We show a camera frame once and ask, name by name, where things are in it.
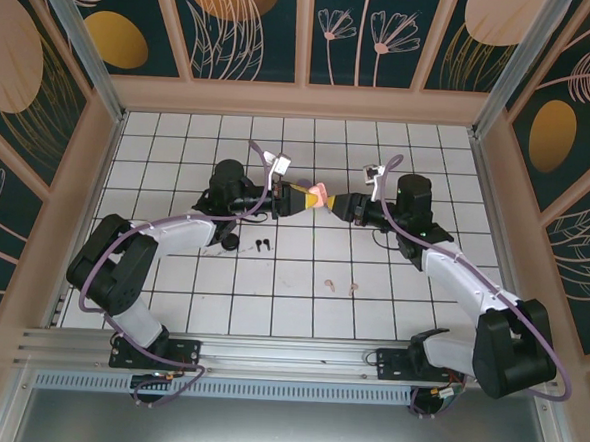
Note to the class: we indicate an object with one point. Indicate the purple earbud charging case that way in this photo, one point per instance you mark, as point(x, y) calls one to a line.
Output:
point(303, 183)

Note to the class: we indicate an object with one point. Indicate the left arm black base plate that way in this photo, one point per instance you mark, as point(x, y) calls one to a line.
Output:
point(182, 352)

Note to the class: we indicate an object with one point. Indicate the aluminium table edge rail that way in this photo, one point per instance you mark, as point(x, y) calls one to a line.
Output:
point(81, 228)
point(491, 208)

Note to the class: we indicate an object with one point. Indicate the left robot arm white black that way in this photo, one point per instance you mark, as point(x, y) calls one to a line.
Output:
point(121, 270)

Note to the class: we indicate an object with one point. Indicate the aluminium frame post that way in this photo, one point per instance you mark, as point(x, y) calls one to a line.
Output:
point(81, 32)
point(525, 60)

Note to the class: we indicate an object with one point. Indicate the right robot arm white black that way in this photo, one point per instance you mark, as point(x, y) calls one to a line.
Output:
point(507, 354)

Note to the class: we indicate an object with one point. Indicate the black earbud charging case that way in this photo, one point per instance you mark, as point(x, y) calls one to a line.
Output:
point(231, 243)

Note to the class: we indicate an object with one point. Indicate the grey metal sheet panel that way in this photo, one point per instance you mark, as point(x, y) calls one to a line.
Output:
point(272, 432)

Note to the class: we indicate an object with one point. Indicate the aluminium mounting rail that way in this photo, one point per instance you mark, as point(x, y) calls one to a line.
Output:
point(277, 352)

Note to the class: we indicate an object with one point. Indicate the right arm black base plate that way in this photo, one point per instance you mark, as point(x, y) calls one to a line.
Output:
point(391, 364)

